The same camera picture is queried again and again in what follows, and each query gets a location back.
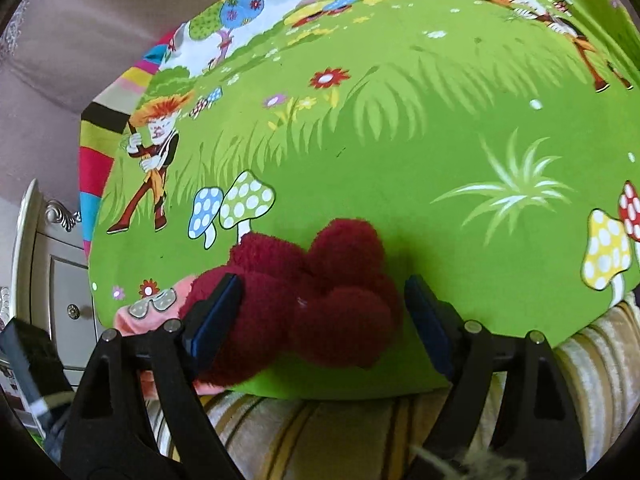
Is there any pink cloth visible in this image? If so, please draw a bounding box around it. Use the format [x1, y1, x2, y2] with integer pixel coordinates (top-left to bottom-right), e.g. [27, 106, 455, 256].
[112, 274, 221, 398]

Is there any striped velvet cushion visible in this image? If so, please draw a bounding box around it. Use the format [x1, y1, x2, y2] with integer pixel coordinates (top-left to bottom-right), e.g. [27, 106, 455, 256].
[145, 292, 640, 480]

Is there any dark red fuzzy plush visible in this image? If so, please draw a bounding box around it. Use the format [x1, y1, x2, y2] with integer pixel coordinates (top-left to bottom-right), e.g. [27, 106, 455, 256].
[182, 217, 405, 388]

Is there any green cartoon printed cloth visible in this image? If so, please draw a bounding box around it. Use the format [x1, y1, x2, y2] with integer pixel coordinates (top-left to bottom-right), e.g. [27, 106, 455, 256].
[79, 0, 640, 401]

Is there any beige curtain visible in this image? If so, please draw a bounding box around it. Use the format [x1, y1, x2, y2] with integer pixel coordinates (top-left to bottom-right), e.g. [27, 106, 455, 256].
[0, 0, 301, 196]

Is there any grey fuzzy tuft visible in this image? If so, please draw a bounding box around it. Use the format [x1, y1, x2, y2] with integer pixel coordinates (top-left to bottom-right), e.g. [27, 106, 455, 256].
[410, 442, 528, 480]

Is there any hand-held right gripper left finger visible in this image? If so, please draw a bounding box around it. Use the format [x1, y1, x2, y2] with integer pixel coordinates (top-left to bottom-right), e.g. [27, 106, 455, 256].
[60, 272, 246, 480]

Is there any white nightstand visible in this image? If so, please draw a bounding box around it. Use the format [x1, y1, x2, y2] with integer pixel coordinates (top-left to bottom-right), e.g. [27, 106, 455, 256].
[10, 177, 103, 386]

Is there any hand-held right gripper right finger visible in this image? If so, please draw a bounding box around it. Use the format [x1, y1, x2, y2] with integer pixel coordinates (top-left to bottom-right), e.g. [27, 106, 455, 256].
[404, 274, 587, 480]

